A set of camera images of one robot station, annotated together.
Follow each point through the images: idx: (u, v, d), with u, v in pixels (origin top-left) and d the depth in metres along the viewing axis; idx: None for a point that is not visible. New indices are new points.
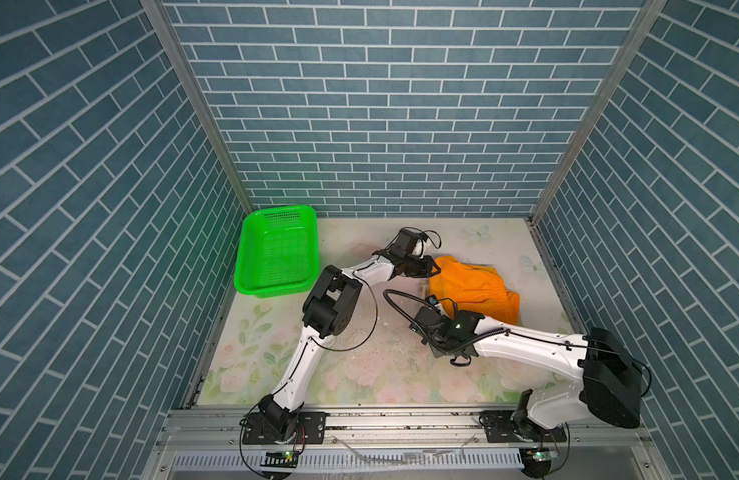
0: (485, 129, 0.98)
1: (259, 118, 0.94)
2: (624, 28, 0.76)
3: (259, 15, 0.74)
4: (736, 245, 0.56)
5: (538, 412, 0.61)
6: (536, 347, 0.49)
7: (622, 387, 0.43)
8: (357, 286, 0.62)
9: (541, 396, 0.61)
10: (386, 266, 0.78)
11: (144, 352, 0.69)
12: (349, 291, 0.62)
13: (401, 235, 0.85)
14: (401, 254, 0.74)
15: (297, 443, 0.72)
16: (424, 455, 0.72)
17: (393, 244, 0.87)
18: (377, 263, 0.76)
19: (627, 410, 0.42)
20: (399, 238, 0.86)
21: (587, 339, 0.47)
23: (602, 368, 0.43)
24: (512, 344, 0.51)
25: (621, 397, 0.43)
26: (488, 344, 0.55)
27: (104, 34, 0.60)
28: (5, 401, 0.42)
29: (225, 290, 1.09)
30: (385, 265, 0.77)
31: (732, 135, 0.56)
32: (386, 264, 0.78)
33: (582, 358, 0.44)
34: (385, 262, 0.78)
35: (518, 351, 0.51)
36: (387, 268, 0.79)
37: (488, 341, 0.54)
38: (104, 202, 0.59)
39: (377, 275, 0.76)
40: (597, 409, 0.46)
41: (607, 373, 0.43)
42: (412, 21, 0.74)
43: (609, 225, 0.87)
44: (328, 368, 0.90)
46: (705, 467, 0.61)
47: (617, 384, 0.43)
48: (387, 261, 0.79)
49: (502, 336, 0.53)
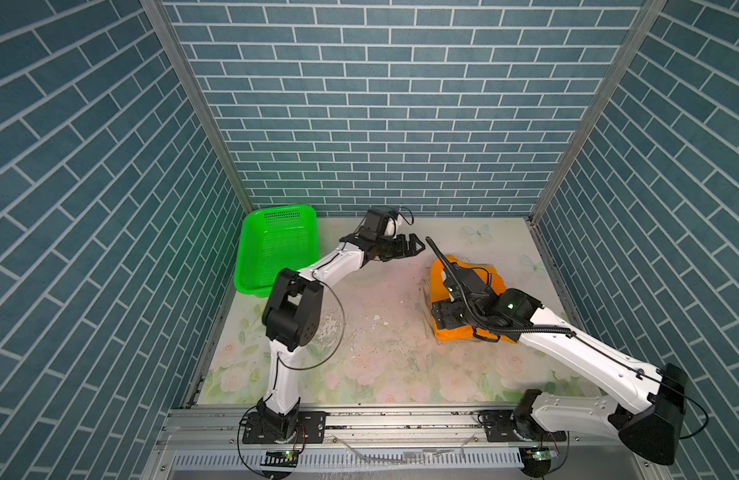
0: (485, 128, 0.98)
1: (259, 118, 0.94)
2: (624, 28, 0.76)
3: (259, 15, 0.74)
4: (736, 244, 0.56)
5: (546, 414, 0.61)
6: (596, 362, 0.44)
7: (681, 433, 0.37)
8: (317, 290, 0.54)
9: (554, 402, 0.61)
10: (353, 256, 0.68)
11: (144, 351, 0.69)
12: (309, 296, 0.54)
13: (371, 216, 0.76)
14: (374, 237, 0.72)
15: (296, 443, 0.72)
16: (423, 455, 0.72)
17: (363, 227, 0.78)
18: (343, 255, 0.67)
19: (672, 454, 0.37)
20: (369, 220, 0.77)
21: (660, 372, 0.42)
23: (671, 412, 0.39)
24: (571, 349, 0.46)
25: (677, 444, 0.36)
26: (543, 340, 0.49)
27: (103, 33, 0.60)
28: (5, 401, 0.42)
29: (225, 290, 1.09)
30: (352, 255, 0.68)
31: (732, 135, 0.56)
32: (352, 253, 0.68)
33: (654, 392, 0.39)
34: (351, 253, 0.68)
35: (572, 357, 0.46)
36: (354, 257, 0.69)
37: (545, 336, 0.48)
38: (104, 202, 0.59)
39: (345, 267, 0.67)
40: (629, 436, 0.44)
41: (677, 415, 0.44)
42: (412, 20, 0.74)
43: (609, 225, 0.87)
44: (328, 368, 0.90)
46: (705, 467, 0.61)
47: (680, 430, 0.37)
48: (356, 250, 0.69)
49: (564, 339, 0.47)
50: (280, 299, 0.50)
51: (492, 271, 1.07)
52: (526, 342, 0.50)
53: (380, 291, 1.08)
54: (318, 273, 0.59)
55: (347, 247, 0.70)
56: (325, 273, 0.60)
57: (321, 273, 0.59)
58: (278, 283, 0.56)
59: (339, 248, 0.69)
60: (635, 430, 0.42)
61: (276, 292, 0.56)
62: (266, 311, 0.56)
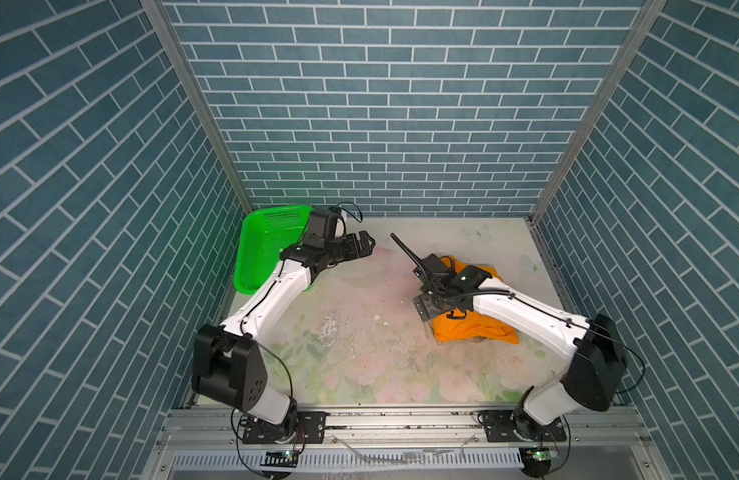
0: (485, 128, 0.98)
1: (259, 118, 0.94)
2: (624, 28, 0.76)
3: (259, 15, 0.74)
4: (736, 244, 0.56)
5: (533, 405, 0.62)
6: (532, 316, 0.49)
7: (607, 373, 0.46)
8: (249, 349, 0.43)
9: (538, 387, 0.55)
10: (296, 278, 0.56)
11: (144, 351, 0.69)
12: (239, 356, 0.42)
13: (315, 220, 0.64)
14: (322, 242, 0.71)
15: (297, 443, 0.72)
16: (424, 455, 0.72)
17: (309, 234, 0.65)
18: (281, 283, 0.54)
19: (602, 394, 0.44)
20: (314, 225, 0.64)
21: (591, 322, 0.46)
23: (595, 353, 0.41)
24: (513, 308, 0.51)
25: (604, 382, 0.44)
26: (489, 301, 0.54)
27: (103, 33, 0.60)
28: (5, 401, 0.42)
29: (225, 290, 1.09)
30: (293, 278, 0.55)
31: (732, 135, 0.56)
32: (295, 275, 0.56)
33: (580, 338, 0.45)
34: (293, 276, 0.55)
35: (514, 316, 0.52)
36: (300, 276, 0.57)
37: (489, 298, 0.54)
38: (104, 202, 0.59)
39: (289, 295, 0.55)
40: (572, 386, 0.47)
41: (600, 357, 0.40)
42: (412, 20, 0.74)
43: (610, 225, 0.86)
44: (328, 368, 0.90)
46: (705, 467, 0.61)
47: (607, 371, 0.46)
48: (300, 268, 0.57)
49: (506, 299, 0.53)
50: (207, 361, 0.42)
51: (492, 268, 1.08)
52: (482, 308, 0.57)
53: (380, 291, 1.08)
54: (249, 319, 0.47)
55: (288, 268, 0.57)
56: (258, 316, 0.48)
57: (254, 318, 0.47)
58: (200, 345, 0.44)
59: (276, 275, 0.55)
60: (575, 381, 0.46)
61: (200, 354, 0.44)
62: (196, 376, 0.45)
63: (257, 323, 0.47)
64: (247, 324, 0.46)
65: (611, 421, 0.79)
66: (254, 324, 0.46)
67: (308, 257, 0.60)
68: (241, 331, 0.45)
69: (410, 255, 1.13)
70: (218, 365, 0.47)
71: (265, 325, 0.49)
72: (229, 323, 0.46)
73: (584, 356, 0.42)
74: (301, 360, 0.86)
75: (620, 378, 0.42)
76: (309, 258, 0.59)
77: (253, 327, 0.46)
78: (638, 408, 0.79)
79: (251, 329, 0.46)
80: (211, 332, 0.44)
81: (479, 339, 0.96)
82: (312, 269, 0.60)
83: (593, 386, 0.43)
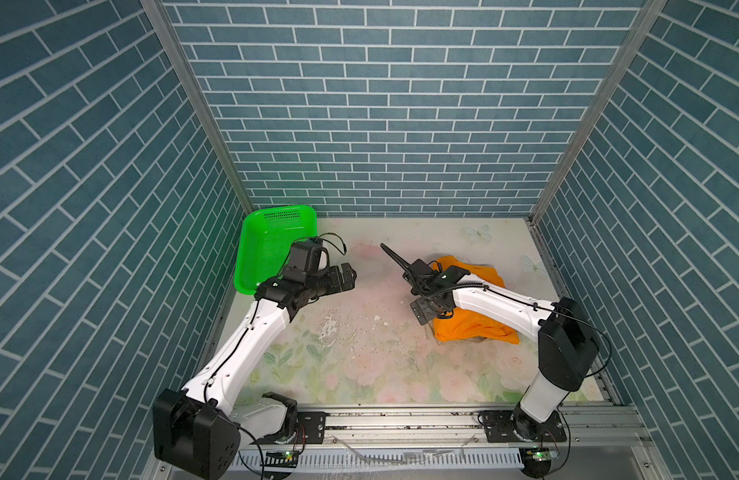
0: (485, 128, 0.98)
1: (259, 118, 0.94)
2: (624, 28, 0.76)
3: (259, 16, 0.74)
4: (736, 244, 0.56)
5: (527, 401, 0.63)
6: (503, 303, 0.53)
7: (572, 350, 0.48)
8: (212, 419, 0.38)
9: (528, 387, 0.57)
10: (270, 323, 0.51)
11: (144, 351, 0.69)
12: (202, 427, 0.38)
13: (298, 252, 0.59)
14: (304, 276, 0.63)
15: (296, 443, 0.72)
16: (423, 455, 0.72)
17: (290, 267, 0.60)
18: (254, 330, 0.49)
19: (571, 370, 0.46)
20: (296, 257, 0.60)
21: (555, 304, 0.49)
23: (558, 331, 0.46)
24: (488, 298, 0.55)
25: (568, 357, 0.46)
26: (466, 295, 0.59)
27: (104, 34, 0.60)
28: (5, 402, 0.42)
29: (225, 290, 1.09)
30: (267, 324, 0.50)
31: (732, 135, 0.56)
32: (270, 320, 0.51)
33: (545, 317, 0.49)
34: (268, 321, 0.50)
35: (489, 306, 0.56)
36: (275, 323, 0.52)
37: (465, 291, 0.59)
38: (104, 202, 0.59)
39: (262, 345, 0.50)
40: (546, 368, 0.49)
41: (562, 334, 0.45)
42: (412, 20, 0.74)
43: (610, 225, 0.86)
44: (328, 368, 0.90)
46: (705, 467, 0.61)
47: (570, 348, 0.49)
48: (276, 310, 0.52)
49: (480, 291, 0.57)
50: (169, 430, 0.40)
51: (492, 268, 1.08)
52: (461, 304, 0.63)
53: (380, 291, 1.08)
54: (215, 380, 0.42)
55: (263, 310, 0.52)
56: (225, 376, 0.43)
57: (221, 379, 0.43)
58: (159, 413, 0.39)
59: (248, 321, 0.50)
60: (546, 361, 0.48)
61: (160, 423, 0.39)
62: (157, 446, 0.41)
63: (223, 384, 0.42)
64: (211, 387, 0.42)
65: (611, 421, 0.79)
66: (219, 386, 0.42)
67: (286, 294, 0.55)
68: (204, 397, 0.41)
69: (410, 255, 1.13)
70: (182, 431, 0.42)
71: (234, 384, 0.44)
72: (193, 387, 0.41)
73: (547, 334, 0.45)
74: (301, 360, 0.86)
75: (590, 355, 0.49)
76: (287, 295, 0.54)
77: (219, 391, 0.41)
78: (638, 407, 0.79)
79: (215, 394, 0.41)
80: (173, 398, 0.40)
81: (479, 339, 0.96)
82: (292, 306, 0.56)
83: (562, 364, 0.46)
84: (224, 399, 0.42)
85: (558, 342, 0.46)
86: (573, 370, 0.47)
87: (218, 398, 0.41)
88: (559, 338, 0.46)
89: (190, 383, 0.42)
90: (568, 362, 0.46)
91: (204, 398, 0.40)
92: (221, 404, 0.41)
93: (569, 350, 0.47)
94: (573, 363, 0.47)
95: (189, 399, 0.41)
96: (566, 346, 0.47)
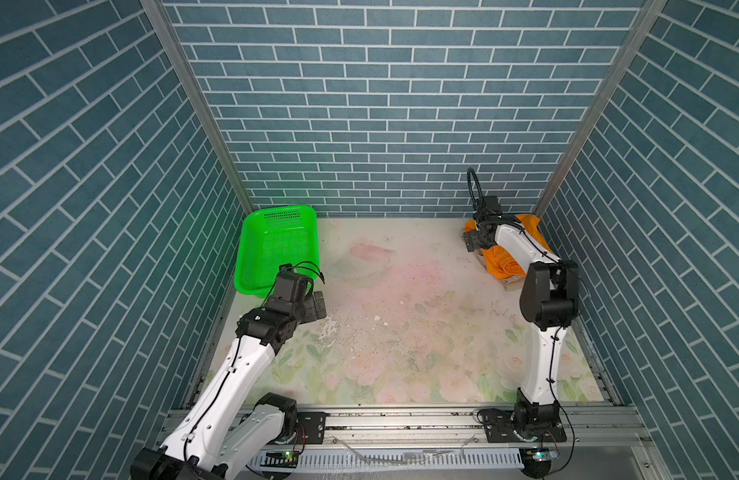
0: (485, 128, 0.98)
1: (259, 118, 0.94)
2: (624, 28, 0.76)
3: (259, 16, 0.74)
4: (736, 245, 0.56)
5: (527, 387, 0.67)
6: (522, 247, 0.65)
7: (546, 292, 0.58)
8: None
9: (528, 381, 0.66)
10: (254, 363, 0.49)
11: (144, 351, 0.69)
12: None
13: (283, 280, 0.58)
14: (290, 308, 0.59)
15: (296, 443, 0.72)
16: (424, 455, 0.72)
17: (274, 297, 0.59)
18: (235, 373, 0.47)
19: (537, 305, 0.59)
20: (280, 285, 0.58)
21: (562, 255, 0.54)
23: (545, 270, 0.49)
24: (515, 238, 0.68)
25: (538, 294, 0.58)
26: (505, 233, 0.72)
27: (104, 34, 0.60)
28: (4, 402, 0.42)
29: (225, 290, 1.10)
30: (250, 365, 0.48)
31: (732, 135, 0.56)
32: (253, 360, 0.49)
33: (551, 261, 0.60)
34: (250, 360, 0.48)
35: (517, 247, 0.67)
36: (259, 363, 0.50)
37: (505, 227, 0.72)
38: (104, 202, 0.59)
39: (245, 385, 0.48)
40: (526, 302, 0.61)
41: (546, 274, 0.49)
42: (412, 21, 0.74)
43: (609, 226, 0.87)
44: (329, 368, 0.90)
46: (704, 467, 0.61)
47: (547, 287, 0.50)
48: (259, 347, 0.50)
49: (515, 232, 0.70)
50: None
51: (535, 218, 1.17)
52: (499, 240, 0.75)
53: (380, 291, 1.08)
54: (196, 433, 0.41)
55: (245, 347, 0.50)
56: (206, 428, 0.41)
57: (202, 432, 0.41)
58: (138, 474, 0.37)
59: (230, 362, 0.48)
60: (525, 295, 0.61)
61: None
62: None
63: (204, 439, 0.40)
64: (191, 443, 0.40)
65: (611, 421, 0.79)
66: (200, 441, 0.40)
67: (269, 328, 0.52)
68: (183, 455, 0.39)
69: (410, 255, 1.13)
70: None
71: (218, 434, 0.43)
72: (173, 443, 0.40)
73: (533, 269, 0.58)
74: (301, 360, 0.86)
75: (565, 309, 0.59)
76: (271, 328, 0.52)
77: (199, 447, 0.39)
78: (638, 407, 0.79)
79: (195, 450, 0.39)
80: (151, 458, 0.38)
81: (480, 338, 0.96)
82: (277, 340, 0.54)
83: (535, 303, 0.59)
84: (204, 454, 0.40)
85: (536, 276, 0.58)
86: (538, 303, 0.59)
87: (198, 454, 0.39)
88: (540, 276, 0.58)
89: (170, 438, 0.40)
90: (536, 295, 0.58)
91: (183, 455, 0.39)
92: (202, 461, 0.39)
93: (544, 289, 0.58)
94: (540, 302, 0.59)
95: (171, 455, 0.39)
96: (543, 284, 0.58)
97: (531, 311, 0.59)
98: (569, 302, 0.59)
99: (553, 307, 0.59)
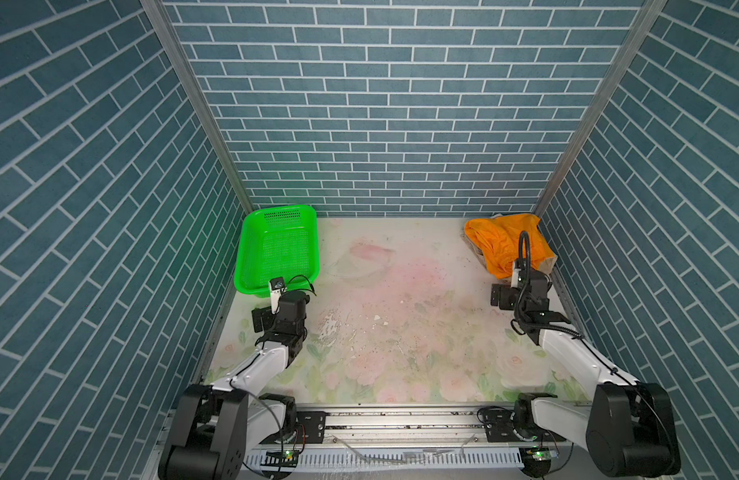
0: (485, 128, 0.98)
1: (259, 118, 0.94)
2: (624, 28, 0.76)
3: (259, 15, 0.74)
4: (736, 245, 0.56)
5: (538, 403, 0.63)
6: (579, 356, 0.51)
7: (627, 427, 0.44)
8: (240, 400, 0.43)
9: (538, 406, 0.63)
10: (278, 351, 0.60)
11: (144, 351, 0.69)
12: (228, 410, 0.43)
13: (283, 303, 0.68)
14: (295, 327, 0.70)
15: (297, 443, 0.72)
16: (424, 455, 0.72)
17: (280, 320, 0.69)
18: (265, 354, 0.58)
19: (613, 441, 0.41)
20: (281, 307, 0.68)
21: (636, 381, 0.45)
23: (619, 396, 0.42)
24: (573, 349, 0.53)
25: (616, 431, 0.41)
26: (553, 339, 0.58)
27: (103, 33, 0.60)
28: (5, 401, 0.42)
29: (225, 290, 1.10)
30: (276, 351, 0.60)
31: (732, 135, 0.56)
32: (277, 349, 0.61)
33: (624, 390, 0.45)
34: (275, 350, 0.60)
35: (569, 356, 0.53)
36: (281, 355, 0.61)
37: (552, 332, 0.58)
38: (104, 202, 0.59)
39: (271, 368, 0.58)
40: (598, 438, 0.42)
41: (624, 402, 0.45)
42: (412, 20, 0.74)
43: (609, 225, 0.87)
44: (328, 368, 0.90)
46: (704, 466, 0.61)
47: (626, 419, 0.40)
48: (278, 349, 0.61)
49: (567, 337, 0.56)
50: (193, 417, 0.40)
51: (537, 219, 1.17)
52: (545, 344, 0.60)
53: (380, 291, 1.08)
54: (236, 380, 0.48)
55: (268, 344, 0.62)
56: (246, 378, 0.49)
57: (242, 379, 0.49)
58: (187, 403, 0.43)
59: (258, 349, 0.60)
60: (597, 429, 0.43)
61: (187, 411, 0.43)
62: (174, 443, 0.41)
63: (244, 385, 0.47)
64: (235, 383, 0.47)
65: None
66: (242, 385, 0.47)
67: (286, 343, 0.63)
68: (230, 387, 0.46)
69: (410, 255, 1.13)
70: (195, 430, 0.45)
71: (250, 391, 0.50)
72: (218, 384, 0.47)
73: (604, 392, 0.42)
74: (301, 360, 0.86)
75: (654, 456, 0.41)
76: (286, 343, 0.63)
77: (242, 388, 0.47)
78: None
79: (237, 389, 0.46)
80: (198, 390, 0.44)
81: (480, 338, 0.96)
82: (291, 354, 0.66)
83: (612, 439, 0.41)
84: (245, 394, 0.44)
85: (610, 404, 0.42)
86: (614, 439, 0.41)
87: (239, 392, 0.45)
88: (614, 404, 0.42)
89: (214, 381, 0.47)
90: (613, 429, 0.41)
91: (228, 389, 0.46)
92: None
93: (623, 425, 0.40)
94: (619, 439, 0.41)
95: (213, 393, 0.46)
96: (621, 414, 0.42)
97: (607, 458, 0.41)
98: (658, 446, 0.41)
99: (640, 454, 0.41)
